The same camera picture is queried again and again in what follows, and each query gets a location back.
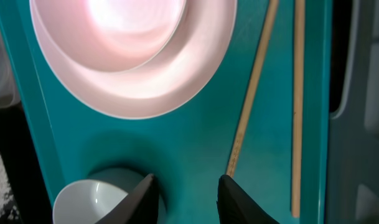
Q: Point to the large pink plate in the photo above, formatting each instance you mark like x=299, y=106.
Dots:
x=166, y=82

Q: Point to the clear plastic bin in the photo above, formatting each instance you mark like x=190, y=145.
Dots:
x=9, y=93

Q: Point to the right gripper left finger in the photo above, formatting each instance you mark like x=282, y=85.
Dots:
x=141, y=206

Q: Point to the wooden chopstick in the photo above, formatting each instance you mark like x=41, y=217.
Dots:
x=252, y=86
x=298, y=97

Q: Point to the left wooden chopstick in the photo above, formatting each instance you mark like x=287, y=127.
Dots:
x=252, y=86

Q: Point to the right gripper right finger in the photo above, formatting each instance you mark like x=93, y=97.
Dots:
x=235, y=206

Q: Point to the teal serving tray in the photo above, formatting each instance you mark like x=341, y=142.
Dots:
x=188, y=149

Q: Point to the right wooden chopstick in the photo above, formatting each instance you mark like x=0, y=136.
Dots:
x=298, y=97

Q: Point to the small pink bowl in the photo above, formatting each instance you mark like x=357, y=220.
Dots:
x=109, y=35

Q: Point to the grey small bowl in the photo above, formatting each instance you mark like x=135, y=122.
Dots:
x=87, y=201

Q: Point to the black plastic tray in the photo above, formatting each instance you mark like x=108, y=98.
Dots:
x=22, y=168

